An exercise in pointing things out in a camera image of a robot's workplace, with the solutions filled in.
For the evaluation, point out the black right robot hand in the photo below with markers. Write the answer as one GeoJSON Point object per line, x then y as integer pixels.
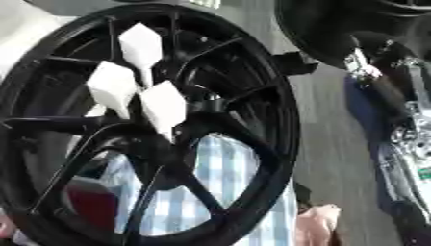
{"type": "Point", "coordinates": [390, 89]}

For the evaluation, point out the black spoked wheel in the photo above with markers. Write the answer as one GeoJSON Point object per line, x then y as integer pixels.
{"type": "Point", "coordinates": [263, 105]}

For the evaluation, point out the black round tyre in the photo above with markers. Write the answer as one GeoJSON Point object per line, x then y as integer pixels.
{"type": "Point", "coordinates": [320, 29]}

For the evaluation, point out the person's hand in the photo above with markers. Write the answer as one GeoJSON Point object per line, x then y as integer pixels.
{"type": "Point", "coordinates": [317, 224]}

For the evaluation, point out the red box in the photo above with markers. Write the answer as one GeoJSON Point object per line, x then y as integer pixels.
{"type": "Point", "coordinates": [92, 206]}

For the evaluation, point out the black bracket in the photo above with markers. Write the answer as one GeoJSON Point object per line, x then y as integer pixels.
{"type": "Point", "coordinates": [294, 64]}

